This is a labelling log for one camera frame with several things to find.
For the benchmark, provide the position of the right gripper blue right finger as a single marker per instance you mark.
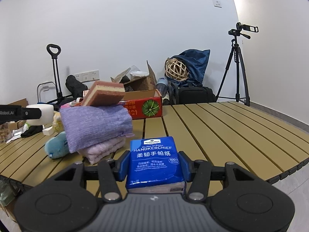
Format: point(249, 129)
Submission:
point(186, 166)

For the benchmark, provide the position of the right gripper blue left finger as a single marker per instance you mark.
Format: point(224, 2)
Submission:
point(121, 166)

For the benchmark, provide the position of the blue handkerchief tissue pack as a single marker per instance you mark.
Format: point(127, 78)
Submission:
point(154, 167)

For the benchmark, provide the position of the light pink fluffy towel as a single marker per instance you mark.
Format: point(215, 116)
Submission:
point(96, 152)

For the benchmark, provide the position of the yellow white plush toy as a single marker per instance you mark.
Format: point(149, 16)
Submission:
point(43, 114)

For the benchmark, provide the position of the purple towel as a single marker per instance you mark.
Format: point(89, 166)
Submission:
point(86, 126)

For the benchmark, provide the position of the light blue plush toy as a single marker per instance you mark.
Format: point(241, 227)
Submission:
point(57, 147)

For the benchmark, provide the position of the pink brown scrub sponge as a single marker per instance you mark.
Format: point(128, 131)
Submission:
point(104, 93)

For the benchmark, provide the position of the black sock on table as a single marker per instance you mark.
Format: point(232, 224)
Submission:
point(32, 130)

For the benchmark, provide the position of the blue folding cart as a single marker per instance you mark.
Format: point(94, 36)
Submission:
point(46, 92)

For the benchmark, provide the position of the white wedge block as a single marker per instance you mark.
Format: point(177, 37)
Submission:
point(48, 131)

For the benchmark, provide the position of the red cardboard fruit box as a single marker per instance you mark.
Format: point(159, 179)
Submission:
point(143, 104)

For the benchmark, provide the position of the black suitcase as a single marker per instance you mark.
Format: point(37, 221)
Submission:
point(190, 95)

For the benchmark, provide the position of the blue water bottle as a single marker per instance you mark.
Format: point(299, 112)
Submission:
point(162, 87)

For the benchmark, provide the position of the open brown cardboard box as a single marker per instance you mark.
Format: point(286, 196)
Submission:
point(135, 80)

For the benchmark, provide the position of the woven rattan ball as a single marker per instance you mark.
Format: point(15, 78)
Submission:
point(176, 69)

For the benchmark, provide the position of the dark blue cushion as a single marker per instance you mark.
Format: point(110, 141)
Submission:
point(196, 62)

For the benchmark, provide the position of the black trolley handle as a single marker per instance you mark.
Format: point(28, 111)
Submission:
point(54, 50)

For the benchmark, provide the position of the black bag by wall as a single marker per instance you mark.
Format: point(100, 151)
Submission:
point(75, 87)

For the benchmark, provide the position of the wall power outlet strip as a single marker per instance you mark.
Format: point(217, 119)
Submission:
point(87, 76)

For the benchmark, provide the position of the black camcorder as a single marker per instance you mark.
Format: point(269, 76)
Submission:
point(243, 27)

